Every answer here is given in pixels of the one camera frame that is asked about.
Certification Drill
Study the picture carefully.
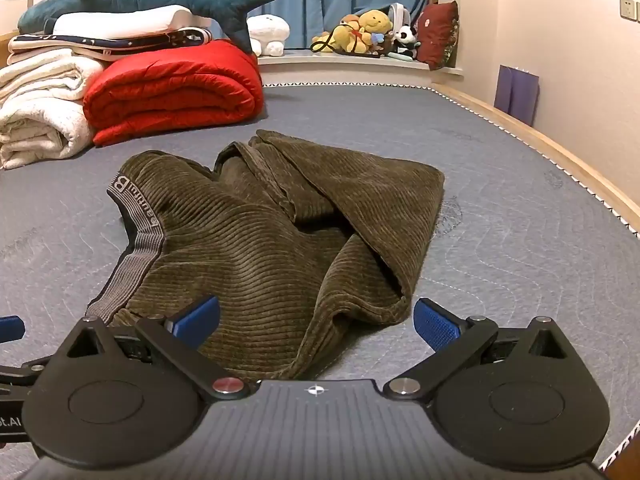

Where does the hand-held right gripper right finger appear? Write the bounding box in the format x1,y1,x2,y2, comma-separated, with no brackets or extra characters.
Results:
382,297,576,403

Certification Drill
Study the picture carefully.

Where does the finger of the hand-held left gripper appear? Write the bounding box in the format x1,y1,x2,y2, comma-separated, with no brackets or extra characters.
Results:
0,356,52,395
0,316,26,343

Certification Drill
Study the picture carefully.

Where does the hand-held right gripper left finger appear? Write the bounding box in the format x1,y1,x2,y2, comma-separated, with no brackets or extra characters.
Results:
50,295,251,403

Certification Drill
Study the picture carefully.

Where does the white folded blanket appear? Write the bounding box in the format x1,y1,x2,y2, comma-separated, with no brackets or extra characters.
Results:
0,47,106,170

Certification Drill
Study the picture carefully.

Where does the red folded quilt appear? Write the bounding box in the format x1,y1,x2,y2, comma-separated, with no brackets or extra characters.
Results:
82,39,266,147

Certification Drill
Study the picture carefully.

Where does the purple paper bag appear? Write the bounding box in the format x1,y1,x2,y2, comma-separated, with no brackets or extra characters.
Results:
494,65,540,127

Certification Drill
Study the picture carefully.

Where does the white window seat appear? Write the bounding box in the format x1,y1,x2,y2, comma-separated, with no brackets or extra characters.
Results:
257,50,463,88

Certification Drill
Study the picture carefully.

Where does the navy star print blanket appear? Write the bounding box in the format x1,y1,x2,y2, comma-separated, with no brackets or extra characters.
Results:
7,27,213,63

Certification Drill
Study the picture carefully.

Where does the panda plush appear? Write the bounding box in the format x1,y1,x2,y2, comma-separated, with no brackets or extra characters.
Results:
392,26,421,58

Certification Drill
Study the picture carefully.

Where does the white mushroom plush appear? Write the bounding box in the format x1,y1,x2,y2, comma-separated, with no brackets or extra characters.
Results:
246,14,292,57

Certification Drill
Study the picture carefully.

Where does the dark red cushion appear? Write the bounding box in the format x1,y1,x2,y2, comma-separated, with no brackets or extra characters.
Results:
416,1,460,71

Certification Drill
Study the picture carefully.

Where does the yellow bear plush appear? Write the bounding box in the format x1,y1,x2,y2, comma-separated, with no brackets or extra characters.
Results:
331,17,373,54

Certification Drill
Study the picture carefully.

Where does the white pillow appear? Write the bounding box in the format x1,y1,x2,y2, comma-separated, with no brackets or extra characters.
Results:
52,5,213,41

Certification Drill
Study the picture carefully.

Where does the yellow smiling plush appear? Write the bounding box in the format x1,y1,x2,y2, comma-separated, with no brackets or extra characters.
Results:
357,10,394,37

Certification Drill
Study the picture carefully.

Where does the wooden bed frame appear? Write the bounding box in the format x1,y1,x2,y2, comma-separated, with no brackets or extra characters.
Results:
430,85,640,233

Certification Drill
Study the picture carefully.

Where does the white grey strap bag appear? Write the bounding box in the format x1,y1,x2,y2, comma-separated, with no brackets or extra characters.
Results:
387,3,417,31

